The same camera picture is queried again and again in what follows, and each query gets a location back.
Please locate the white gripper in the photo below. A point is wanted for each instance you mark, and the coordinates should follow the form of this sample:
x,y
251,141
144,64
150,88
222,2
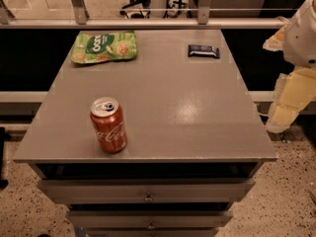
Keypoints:
x,y
302,43

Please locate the dark blue rxbar wrapper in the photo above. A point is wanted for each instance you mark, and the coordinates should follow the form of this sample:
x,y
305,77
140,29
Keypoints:
x,y
203,51

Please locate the red coca-cola can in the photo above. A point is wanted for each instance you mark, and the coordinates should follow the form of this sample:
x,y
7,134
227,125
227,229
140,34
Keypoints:
x,y
107,119

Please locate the grey drawer cabinet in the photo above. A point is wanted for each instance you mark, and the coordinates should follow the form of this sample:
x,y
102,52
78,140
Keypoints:
x,y
194,140

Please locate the black office chair base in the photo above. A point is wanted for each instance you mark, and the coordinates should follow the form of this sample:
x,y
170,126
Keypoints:
x,y
136,0

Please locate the brass top drawer knob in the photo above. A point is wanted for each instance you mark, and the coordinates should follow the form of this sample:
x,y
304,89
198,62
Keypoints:
x,y
148,198

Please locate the brass drawer knob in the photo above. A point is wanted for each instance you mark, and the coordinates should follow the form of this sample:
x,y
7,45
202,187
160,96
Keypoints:
x,y
148,198
151,226

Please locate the green chip bag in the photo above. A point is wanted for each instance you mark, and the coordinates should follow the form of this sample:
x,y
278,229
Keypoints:
x,y
92,49

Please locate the metal guard railing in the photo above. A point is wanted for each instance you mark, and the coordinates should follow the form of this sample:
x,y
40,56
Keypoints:
x,y
106,14

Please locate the brass lower drawer knob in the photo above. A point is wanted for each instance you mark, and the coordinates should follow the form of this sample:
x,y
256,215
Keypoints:
x,y
151,226

